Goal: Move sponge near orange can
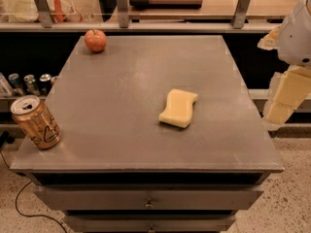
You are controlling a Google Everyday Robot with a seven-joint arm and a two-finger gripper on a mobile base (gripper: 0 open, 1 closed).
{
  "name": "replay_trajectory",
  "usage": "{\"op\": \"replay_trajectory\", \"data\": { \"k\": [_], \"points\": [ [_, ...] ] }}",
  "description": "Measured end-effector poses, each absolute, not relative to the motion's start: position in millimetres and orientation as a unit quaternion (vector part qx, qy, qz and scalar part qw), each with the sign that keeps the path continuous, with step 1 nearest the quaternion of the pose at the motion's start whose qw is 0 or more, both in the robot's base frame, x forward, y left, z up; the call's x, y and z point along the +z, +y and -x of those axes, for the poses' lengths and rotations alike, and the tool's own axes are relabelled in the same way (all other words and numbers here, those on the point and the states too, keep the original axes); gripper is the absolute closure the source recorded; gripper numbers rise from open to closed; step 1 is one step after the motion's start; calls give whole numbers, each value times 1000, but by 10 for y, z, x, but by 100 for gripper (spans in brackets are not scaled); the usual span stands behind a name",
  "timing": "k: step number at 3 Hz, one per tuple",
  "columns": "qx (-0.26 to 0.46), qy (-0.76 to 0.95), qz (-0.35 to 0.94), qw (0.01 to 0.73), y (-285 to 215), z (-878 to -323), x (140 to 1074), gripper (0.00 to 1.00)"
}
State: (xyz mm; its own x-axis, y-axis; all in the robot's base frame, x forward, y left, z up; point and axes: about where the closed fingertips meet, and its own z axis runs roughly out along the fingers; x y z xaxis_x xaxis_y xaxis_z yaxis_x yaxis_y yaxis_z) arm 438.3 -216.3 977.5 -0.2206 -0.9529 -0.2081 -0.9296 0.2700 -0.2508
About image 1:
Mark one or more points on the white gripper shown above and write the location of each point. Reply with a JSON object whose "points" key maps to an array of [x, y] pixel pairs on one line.
{"points": [[295, 40]]}

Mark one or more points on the yellow sponge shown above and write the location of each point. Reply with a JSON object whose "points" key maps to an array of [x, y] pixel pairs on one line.
{"points": [[179, 108]]}

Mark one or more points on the small orange can on shelf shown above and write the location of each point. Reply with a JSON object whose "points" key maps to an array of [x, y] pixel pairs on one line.
{"points": [[53, 80]]}

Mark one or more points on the dark can on shelf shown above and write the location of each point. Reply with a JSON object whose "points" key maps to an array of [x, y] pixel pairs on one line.
{"points": [[45, 82]]}

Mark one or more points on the green silver can on shelf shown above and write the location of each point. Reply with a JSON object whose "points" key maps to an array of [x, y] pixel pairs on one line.
{"points": [[31, 84]]}

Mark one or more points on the orange soda can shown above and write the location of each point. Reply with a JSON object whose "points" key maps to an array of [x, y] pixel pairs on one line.
{"points": [[34, 118]]}

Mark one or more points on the red apple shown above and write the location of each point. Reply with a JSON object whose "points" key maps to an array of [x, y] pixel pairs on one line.
{"points": [[95, 40]]}

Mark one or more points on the grey drawer cabinet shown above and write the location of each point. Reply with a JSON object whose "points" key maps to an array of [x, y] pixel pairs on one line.
{"points": [[107, 107]]}

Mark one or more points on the upper grey drawer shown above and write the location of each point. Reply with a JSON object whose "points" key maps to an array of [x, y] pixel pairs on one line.
{"points": [[227, 198]]}

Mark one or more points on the grey drawer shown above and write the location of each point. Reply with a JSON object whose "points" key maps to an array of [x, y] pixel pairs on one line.
{"points": [[227, 198], [149, 224]]}

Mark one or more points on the lower grey drawer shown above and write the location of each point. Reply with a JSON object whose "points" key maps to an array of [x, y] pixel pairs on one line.
{"points": [[149, 224]]}

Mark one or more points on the white orange plastic bag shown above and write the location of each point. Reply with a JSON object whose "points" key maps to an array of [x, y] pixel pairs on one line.
{"points": [[25, 11]]}

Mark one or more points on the middle metal bracket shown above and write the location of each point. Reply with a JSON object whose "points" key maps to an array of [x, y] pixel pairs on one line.
{"points": [[123, 16]]}

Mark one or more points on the left metal bracket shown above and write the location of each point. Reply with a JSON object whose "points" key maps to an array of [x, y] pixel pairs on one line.
{"points": [[44, 13]]}

